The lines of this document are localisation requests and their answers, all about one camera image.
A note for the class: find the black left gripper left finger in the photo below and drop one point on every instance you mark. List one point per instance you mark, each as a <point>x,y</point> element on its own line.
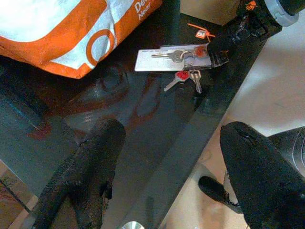
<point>90,167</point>

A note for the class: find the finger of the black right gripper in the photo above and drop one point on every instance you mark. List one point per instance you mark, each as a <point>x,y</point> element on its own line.
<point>219,59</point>
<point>221,43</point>

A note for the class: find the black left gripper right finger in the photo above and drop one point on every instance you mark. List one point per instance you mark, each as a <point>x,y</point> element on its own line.
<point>262,181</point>

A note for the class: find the orange zip tie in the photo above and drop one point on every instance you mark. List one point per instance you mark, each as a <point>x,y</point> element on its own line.
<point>200,34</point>

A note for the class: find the round metal table fitting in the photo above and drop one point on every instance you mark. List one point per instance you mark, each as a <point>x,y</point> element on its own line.
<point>133,226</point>

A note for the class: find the orange and white bag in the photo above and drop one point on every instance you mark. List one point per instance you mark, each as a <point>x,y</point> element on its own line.
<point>59,26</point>

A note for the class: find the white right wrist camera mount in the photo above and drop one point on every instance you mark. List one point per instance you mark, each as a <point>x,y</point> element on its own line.
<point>280,15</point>

